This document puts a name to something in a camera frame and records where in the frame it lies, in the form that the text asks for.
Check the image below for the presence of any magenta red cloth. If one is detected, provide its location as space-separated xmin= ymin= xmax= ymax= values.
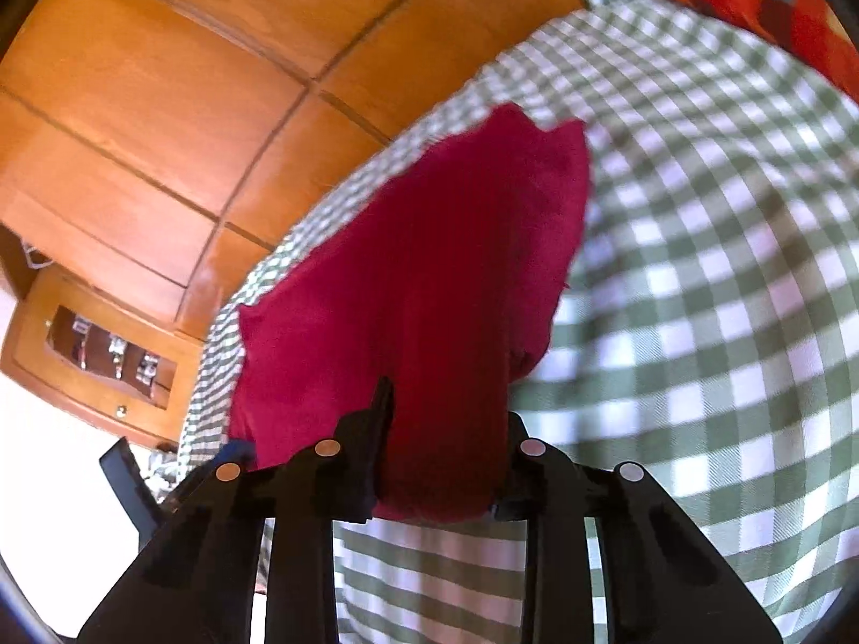
xmin=229 ymin=105 xmax=589 ymax=522

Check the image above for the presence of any wooden shelf cabinet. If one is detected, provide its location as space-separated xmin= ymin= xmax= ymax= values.
xmin=2 ymin=266 xmax=201 ymax=452

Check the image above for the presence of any green white checkered bedsheet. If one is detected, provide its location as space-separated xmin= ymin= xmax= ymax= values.
xmin=176 ymin=0 xmax=859 ymax=644

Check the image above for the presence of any wooden wall panelling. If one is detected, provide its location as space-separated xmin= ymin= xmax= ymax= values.
xmin=2 ymin=0 xmax=579 ymax=338

